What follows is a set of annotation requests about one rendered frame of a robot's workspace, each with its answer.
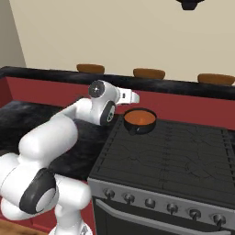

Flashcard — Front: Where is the brown round stool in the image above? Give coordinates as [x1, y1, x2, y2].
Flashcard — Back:
[132, 67, 166, 81]
[196, 73, 235, 86]
[75, 62, 106, 74]

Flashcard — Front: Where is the black saucepan with orange marinade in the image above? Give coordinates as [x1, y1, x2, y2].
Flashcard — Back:
[122, 107, 158, 136]

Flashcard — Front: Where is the black and grey stove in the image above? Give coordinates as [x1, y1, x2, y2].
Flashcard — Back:
[87, 114, 235, 235]

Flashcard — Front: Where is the grey oven door handle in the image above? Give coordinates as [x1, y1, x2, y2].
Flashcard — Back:
[95, 198, 234, 235]

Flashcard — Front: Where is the black ceiling lamp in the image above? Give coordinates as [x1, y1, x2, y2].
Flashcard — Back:
[175, 0, 206, 11]

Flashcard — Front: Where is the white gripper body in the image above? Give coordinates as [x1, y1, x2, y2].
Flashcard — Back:
[129, 90, 141, 106]

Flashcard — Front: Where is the grey stove knob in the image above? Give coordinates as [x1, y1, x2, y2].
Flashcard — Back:
[166, 202, 179, 215]
[103, 187, 116, 200]
[212, 213, 227, 227]
[123, 193, 136, 205]
[188, 207, 202, 220]
[144, 197, 156, 209]

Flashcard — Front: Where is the black oven door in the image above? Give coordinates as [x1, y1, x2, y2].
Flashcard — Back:
[92, 196, 235, 235]

